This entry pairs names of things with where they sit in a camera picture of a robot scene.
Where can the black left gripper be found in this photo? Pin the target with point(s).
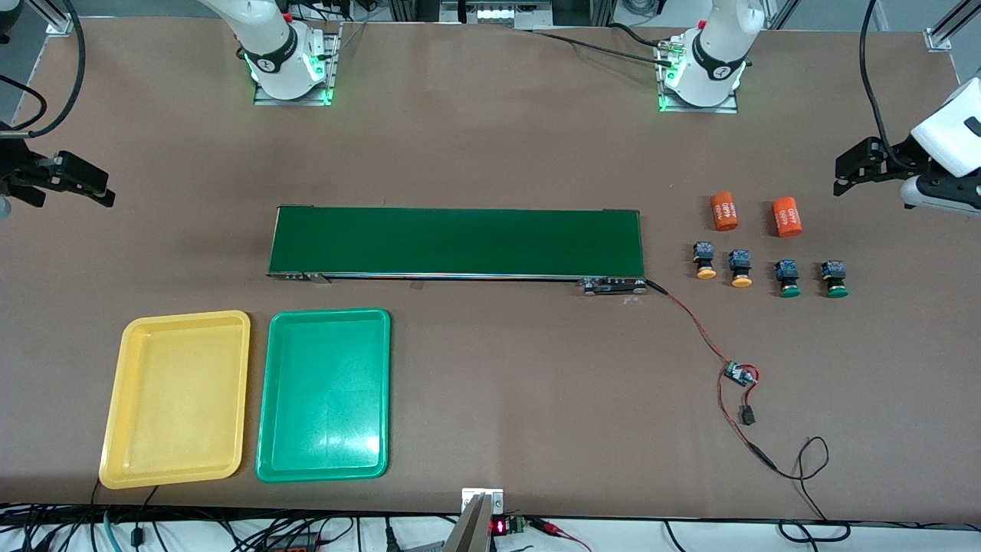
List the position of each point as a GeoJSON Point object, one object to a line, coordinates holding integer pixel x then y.
{"type": "Point", "coordinates": [898, 159]}

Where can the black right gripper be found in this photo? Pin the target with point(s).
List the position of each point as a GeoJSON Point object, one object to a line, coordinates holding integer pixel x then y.
{"type": "Point", "coordinates": [14, 163]}

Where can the orange cylindrical battery cell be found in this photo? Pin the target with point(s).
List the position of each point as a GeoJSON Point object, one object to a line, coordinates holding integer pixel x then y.
{"type": "Point", "coordinates": [723, 211]}
{"type": "Point", "coordinates": [786, 217]}

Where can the green mushroom push button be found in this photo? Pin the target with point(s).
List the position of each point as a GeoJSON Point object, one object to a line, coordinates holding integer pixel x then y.
{"type": "Point", "coordinates": [834, 276]}
{"type": "Point", "coordinates": [787, 276]}

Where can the yellow mushroom push button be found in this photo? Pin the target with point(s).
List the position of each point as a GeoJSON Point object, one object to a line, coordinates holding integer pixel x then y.
{"type": "Point", "coordinates": [740, 267]}
{"type": "Point", "coordinates": [703, 257]}

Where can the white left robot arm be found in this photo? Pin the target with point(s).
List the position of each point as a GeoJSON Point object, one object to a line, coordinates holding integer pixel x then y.
{"type": "Point", "coordinates": [716, 61]}

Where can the yellow plastic tray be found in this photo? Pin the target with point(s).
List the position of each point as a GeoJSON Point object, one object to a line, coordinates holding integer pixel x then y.
{"type": "Point", "coordinates": [176, 399]}

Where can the small green circuit board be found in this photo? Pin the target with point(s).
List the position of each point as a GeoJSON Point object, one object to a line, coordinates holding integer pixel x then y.
{"type": "Point", "coordinates": [739, 373]}

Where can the small black connector plug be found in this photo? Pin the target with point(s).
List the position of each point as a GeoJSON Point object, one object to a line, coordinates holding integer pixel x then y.
{"type": "Point", "coordinates": [747, 416]}

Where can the green plastic tray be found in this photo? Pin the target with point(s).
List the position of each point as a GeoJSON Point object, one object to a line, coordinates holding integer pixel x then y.
{"type": "Point", "coordinates": [326, 399]}

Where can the green conveyor belt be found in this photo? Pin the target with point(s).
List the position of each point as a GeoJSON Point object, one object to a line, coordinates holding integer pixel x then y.
{"type": "Point", "coordinates": [460, 241]}

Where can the white box with lights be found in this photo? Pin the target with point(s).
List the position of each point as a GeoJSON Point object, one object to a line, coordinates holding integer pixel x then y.
{"type": "Point", "coordinates": [498, 14]}

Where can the orange box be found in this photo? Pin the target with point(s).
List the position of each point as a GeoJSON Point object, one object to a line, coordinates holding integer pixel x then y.
{"type": "Point", "coordinates": [291, 547]}

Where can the red alligator clip lead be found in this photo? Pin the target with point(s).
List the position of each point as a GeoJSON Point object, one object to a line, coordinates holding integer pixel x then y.
{"type": "Point", "coordinates": [548, 527]}

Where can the red digit display module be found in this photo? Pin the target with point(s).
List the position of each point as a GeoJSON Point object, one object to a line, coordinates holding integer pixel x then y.
{"type": "Point", "coordinates": [500, 527]}

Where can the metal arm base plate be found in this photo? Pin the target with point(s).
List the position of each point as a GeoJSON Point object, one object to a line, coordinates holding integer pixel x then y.
{"type": "Point", "coordinates": [728, 110]}
{"type": "Point", "coordinates": [334, 69]}

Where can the aluminium frame profile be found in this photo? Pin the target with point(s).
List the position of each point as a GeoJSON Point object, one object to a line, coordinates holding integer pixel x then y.
{"type": "Point", "coordinates": [57, 19]}
{"type": "Point", "coordinates": [946, 31]}

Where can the silver metal bracket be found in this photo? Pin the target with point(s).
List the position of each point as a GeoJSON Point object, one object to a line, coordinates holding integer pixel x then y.
{"type": "Point", "coordinates": [469, 497]}

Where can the grey camera support bar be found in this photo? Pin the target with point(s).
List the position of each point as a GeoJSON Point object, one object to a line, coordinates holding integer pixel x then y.
{"type": "Point", "coordinates": [471, 533]}

